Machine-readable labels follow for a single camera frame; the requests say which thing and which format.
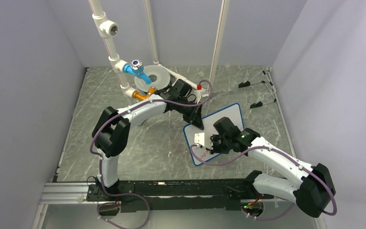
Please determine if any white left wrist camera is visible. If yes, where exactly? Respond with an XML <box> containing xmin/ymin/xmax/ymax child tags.
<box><xmin>193</xmin><ymin>84</ymin><xmax>209</xmax><ymax>101</ymax></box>

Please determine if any orange brass faucet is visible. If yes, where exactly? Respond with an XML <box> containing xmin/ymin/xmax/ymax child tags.
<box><xmin>132</xmin><ymin>86</ymin><xmax>157</xmax><ymax>101</ymax></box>

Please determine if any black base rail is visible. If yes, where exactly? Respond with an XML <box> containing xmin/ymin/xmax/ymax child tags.
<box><xmin>86</xmin><ymin>178</ymin><xmax>272</xmax><ymax>213</ymax></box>

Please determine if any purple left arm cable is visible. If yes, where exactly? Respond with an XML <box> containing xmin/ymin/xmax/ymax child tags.
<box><xmin>90</xmin><ymin>79</ymin><xmax>214</xmax><ymax>229</ymax></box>

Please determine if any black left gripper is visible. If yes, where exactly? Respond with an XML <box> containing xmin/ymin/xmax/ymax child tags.
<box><xmin>176</xmin><ymin>98</ymin><xmax>204</xmax><ymax>131</ymax></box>

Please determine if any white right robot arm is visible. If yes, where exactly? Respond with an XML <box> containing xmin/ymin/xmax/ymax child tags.
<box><xmin>210</xmin><ymin>117</ymin><xmax>337</xmax><ymax>218</ymax></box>

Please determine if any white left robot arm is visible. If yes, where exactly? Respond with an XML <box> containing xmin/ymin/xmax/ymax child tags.
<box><xmin>90</xmin><ymin>79</ymin><xmax>204</xmax><ymax>200</ymax></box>

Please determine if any white PVC pipe frame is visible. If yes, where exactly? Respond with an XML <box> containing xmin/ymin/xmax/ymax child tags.
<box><xmin>89</xmin><ymin>0</ymin><xmax>230</xmax><ymax>105</ymax></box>

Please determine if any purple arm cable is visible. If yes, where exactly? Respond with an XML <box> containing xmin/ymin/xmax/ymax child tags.
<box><xmin>90</xmin><ymin>79</ymin><xmax>214</xmax><ymax>229</ymax></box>
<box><xmin>190</xmin><ymin>144</ymin><xmax>338</xmax><ymax>221</ymax></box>

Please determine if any blue framed whiteboard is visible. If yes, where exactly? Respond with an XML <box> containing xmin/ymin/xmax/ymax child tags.
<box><xmin>183</xmin><ymin>103</ymin><xmax>244</xmax><ymax>166</ymax></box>

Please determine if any blue faucet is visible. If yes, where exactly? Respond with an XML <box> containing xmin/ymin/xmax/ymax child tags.
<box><xmin>122</xmin><ymin>59</ymin><xmax>152</xmax><ymax>84</ymax></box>

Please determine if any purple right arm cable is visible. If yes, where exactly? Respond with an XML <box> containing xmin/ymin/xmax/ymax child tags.
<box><xmin>190</xmin><ymin>144</ymin><xmax>338</xmax><ymax>221</ymax></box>

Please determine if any clear round plate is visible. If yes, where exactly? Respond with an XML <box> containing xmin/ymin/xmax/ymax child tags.
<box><xmin>134</xmin><ymin>65</ymin><xmax>171</xmax><ymax>92</ymax></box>

